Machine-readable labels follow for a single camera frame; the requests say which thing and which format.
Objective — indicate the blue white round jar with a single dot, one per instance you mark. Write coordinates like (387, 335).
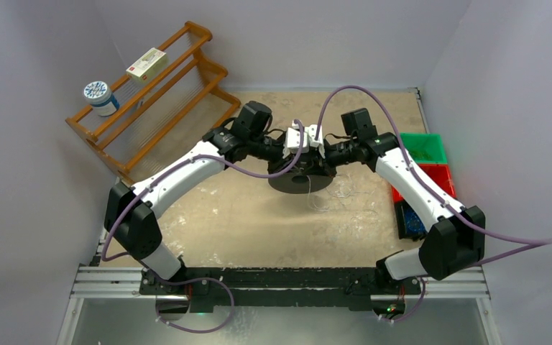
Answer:
(101, 98)

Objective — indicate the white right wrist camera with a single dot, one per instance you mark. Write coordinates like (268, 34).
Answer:
(315, 140)

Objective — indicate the orange wooden rack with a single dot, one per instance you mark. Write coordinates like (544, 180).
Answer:
(159, 120)

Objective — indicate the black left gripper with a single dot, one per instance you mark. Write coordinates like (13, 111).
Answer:
(279, 163)

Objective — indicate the black perforated cable spool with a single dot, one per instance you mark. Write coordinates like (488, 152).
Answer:
(300, 180)

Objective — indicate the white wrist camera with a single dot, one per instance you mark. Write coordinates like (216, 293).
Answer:
(315, 140)
(295, 142)

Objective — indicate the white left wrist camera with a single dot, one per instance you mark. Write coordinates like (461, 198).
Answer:
(295, 142)

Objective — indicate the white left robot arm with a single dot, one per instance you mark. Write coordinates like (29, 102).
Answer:
(132, 212)

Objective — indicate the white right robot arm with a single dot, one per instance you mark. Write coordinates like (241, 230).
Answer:
(453, 241)

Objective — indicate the green plastic bin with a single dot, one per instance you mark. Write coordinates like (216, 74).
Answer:
(425, 148)

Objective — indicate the green white cardboard box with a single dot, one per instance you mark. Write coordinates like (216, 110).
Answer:
(143, 70)

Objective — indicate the red plastic bin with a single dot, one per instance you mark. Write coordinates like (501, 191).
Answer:
(441, 175)

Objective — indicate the black plastic bin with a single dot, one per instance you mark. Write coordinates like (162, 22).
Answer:
(409, 225)

